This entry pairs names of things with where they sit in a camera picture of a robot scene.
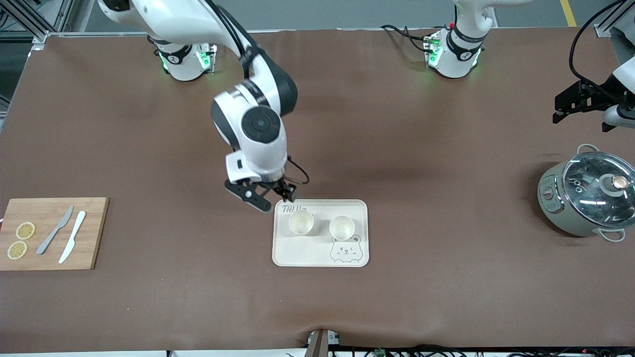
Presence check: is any white IKEA cup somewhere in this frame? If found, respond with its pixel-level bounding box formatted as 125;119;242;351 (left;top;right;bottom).
329;215;356;239
288;209;315;236

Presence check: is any cream tray with bear print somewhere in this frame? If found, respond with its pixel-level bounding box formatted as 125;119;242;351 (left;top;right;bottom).
272;199;370;268

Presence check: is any glass pot lid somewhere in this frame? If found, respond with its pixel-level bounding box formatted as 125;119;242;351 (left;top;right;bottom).
562;151;635;230

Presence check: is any grey electric cooking pot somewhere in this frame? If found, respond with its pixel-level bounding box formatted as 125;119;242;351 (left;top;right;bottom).
537;144;635;242

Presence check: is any brown table mat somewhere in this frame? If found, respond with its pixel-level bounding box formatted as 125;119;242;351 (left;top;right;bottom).
0;29;635;354

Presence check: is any wooden cutting board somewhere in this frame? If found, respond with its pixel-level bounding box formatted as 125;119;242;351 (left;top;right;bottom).
0;197;110;271

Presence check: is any white plastic knife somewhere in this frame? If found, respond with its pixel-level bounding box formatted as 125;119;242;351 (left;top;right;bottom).
59;211;87;264

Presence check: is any grey plastic knife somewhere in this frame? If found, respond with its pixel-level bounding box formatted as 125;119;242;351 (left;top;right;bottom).
36;206;74;255

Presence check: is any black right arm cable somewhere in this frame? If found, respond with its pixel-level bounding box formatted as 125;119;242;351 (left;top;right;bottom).
203;0;311;187

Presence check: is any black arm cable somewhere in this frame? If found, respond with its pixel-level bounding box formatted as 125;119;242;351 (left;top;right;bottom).
203;0;311;187
569;0;635;95

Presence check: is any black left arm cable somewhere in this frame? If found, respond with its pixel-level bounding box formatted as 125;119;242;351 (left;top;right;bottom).
569;0;635;95

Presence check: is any aluminium frame profile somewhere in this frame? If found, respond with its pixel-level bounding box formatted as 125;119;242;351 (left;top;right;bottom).
593;0;635;38
0;0;75;46

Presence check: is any camera mount post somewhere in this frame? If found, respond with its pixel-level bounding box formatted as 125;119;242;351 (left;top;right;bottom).
305;328;343;357

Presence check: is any black base power cable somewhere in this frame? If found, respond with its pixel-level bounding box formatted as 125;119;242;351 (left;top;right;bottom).
381;24;433;53

